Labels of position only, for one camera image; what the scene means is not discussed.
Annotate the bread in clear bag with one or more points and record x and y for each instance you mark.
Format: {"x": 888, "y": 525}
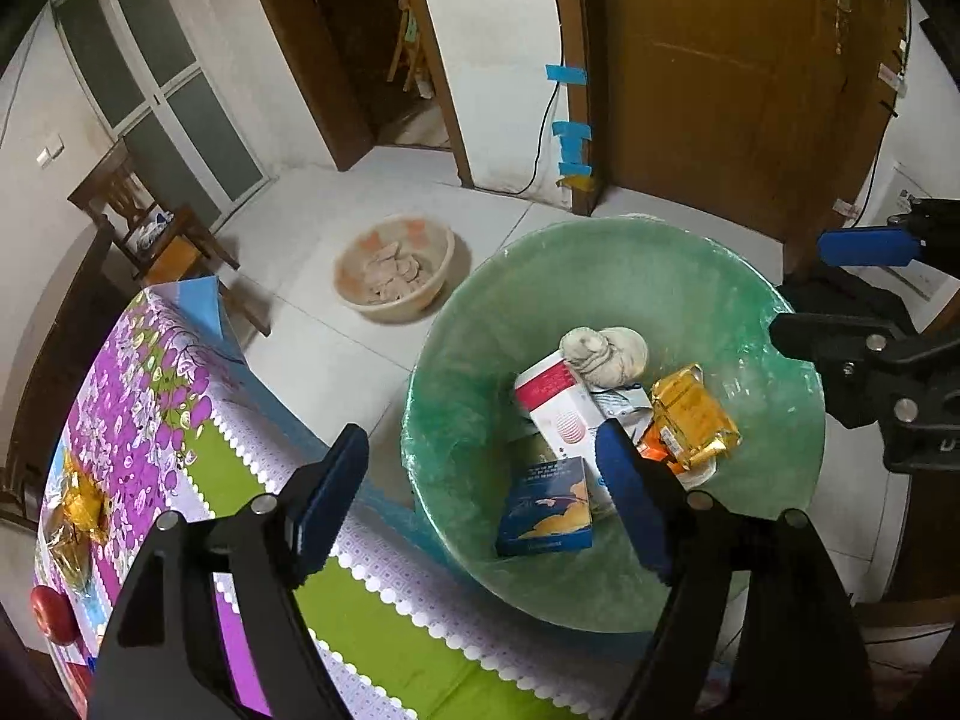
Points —
{"x": 67, "y": 555}

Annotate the pile of beige food slices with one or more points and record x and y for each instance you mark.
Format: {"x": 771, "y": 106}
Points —
{"x": 391, "y": 266}

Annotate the gold wrapper bag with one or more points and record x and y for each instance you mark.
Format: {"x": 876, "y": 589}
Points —
{"x": 75, "y": 495}

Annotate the white blue plastic pouch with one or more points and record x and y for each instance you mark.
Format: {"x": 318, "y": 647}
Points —
{"x": 622, "y": 401}

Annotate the beige stuffed toy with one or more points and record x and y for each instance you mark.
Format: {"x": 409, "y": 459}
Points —
{"x": 607, "y": 356}

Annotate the blue white packet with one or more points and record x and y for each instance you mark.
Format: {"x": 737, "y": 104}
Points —
{"x": 154, "y": 230}

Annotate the white framed glass door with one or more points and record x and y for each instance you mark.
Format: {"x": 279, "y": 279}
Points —
{"x": 187, "y": 112}

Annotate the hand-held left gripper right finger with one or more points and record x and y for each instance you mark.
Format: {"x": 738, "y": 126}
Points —
{"x": 626, "y": 487}

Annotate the gold foil packet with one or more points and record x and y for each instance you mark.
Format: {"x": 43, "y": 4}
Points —
{"x": 690, "y": 412}

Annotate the dark wooden dining table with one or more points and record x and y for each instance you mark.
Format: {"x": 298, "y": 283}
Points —
{"x": 45, "y": 390}

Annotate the purple green floral tablecloth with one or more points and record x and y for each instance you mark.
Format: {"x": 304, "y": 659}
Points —
{"x": 150, "y": 390}

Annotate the brown wooden door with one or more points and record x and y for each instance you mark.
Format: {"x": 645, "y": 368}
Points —
{"x": 337, "y": 52}

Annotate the blue box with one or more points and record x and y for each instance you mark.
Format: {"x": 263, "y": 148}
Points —
{"x": 544, "y": 510}

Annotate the small wooden chair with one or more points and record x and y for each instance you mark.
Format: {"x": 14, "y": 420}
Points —
{"x": 409, "y": 45}

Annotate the dark wooden chair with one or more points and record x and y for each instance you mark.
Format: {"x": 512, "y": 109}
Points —
{"x": 112, "y": 187}

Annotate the white wall switch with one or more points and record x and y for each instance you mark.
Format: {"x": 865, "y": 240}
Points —
{"x": 49, "y": 151}

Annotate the white red box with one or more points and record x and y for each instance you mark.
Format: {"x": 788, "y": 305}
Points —
{"x": 559, "y": 405}

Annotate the beige plastic basin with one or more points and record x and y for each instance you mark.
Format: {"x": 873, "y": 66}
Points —
{"x": 352, "y": 285}

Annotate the red apple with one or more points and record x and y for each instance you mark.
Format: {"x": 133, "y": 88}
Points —
{"x": 54, "y": 615}

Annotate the orange white packet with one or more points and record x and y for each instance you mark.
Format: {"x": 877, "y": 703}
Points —
{"x": 654, "y": 451}

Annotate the red white wall label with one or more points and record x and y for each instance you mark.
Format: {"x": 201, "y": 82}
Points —
{"x": 889, "y": 75}

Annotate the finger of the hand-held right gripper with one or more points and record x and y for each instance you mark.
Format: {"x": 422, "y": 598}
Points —
{"x": 862, "y": 382}
{"x": 866, "y": 246}

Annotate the yellow tape strip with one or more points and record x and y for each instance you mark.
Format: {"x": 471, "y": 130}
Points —
{"x": 577, "y": 182}

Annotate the blue tape strip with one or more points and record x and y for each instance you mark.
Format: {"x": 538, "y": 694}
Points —
{"x": 576, "y": 168}
{"x": 574, "y": 133}
{"x": 566, "y": 74}

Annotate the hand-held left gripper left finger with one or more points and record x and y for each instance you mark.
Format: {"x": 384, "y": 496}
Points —
{"x": 334, "y": 487}

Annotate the green lined bin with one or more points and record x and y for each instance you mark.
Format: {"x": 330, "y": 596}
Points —
{"x": 480, "y": 360}

